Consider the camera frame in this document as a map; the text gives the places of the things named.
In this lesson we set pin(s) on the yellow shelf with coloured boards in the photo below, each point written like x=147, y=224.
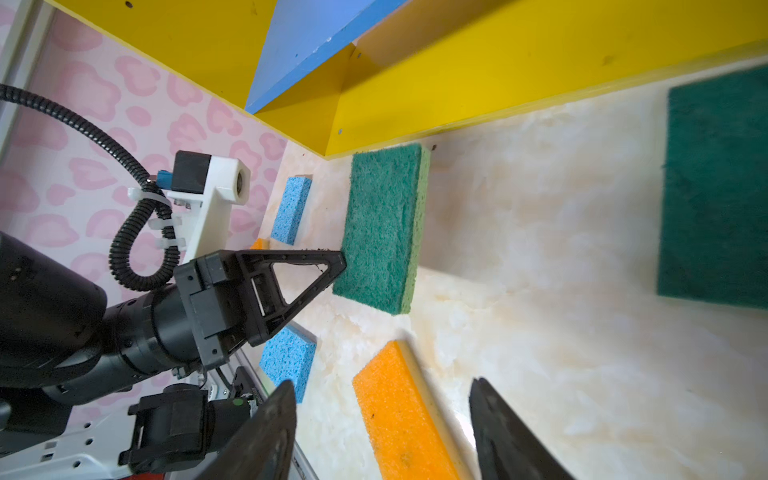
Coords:
x=338, y=77

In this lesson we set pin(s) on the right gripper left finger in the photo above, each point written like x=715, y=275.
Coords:
x=263, y=447

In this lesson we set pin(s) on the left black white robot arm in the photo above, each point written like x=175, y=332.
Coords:
x=63, y=345

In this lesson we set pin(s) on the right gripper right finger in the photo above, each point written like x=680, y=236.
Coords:
x=506, y=447

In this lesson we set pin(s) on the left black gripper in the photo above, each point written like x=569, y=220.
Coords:
x=249, y=296

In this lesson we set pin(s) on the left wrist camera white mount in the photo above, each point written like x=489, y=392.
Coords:
x=205, y=188

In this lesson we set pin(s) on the orange sponge centre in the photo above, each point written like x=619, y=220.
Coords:
x=408, y=434

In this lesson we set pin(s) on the orange sponge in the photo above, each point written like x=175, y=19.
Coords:
x=408, y=434
x=260, y=244

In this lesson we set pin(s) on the blue sponge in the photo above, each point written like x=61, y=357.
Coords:
x=291, y=208
x=289, y=355

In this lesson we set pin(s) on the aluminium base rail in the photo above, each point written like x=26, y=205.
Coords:
x=246, y=384

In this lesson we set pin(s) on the blue sponge front left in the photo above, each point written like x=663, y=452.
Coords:
x=289, y=355

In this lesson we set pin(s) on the green sponge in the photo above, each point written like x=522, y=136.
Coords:
x=713, y=240
x=384, y=227

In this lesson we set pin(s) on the blue sponge far left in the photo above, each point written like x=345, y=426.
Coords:
x=291, y=208

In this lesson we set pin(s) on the orange sponge left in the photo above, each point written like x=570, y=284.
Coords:
x=260, y=244

